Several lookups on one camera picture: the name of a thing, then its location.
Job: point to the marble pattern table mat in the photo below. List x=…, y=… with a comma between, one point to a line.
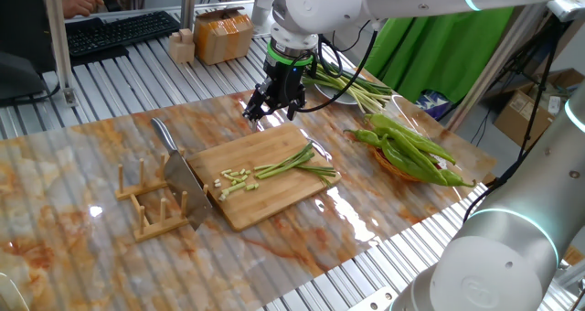
x=91, y=265

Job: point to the white metal mounting plate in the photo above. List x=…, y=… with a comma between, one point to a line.
x=375, y=302

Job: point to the black computer monitor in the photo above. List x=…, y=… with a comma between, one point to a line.
x=18, y=73

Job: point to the white cylindrical object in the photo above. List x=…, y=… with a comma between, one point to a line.
x=262, y=2

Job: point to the long cut green garlic piece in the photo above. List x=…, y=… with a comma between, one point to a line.
x=234, y=188

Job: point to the black computer keyboard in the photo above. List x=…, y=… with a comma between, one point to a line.
x=123, y=32

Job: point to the bunch of green garlic stalks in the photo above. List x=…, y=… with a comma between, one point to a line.
x=365, y=93

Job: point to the green cloth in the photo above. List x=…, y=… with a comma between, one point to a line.
x=434, y=55

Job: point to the grey metal bracket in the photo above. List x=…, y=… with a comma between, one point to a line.
x=566, y=9

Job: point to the uncut green garlic stalks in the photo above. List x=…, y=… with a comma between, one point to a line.
x=283, y=165

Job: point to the bamboo cutting board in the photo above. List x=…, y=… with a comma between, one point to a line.
x=283, y=196

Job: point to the person's bare hand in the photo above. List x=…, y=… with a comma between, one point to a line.
x=82, y=1

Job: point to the clear glass dish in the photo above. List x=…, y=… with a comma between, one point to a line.
x=325, y=152

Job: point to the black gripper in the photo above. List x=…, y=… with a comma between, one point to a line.
x=288, y=84

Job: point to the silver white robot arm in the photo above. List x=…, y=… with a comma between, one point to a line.
x=503, y=265

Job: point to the woven wicker basket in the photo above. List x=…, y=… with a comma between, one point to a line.
x=377, y=156

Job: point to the blue patterned bag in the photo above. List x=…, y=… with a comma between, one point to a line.
x=432, y=105

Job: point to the taped cardboard box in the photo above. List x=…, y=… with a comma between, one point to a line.
x=224, y=39

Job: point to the wooden peg rack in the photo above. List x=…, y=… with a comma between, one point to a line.
x=137, y=190

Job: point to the steel cleaver knife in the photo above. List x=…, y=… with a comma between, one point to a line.
x=185, y=183

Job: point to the wooden block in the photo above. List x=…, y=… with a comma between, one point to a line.
x=181, y=50

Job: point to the aluminium frame post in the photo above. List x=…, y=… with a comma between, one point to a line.
x=59, y=41
x=188, y=4
x=480, y=87

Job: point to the open brown cardboard box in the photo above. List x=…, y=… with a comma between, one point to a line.
x=512, y=119

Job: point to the grey round plate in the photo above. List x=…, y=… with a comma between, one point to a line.
x=333, y=98

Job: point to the long green chili pepper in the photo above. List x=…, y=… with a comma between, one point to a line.
x=416, y=156
x=395, y=160
x=452, y=178
x=411, y=137
x=368, y=137

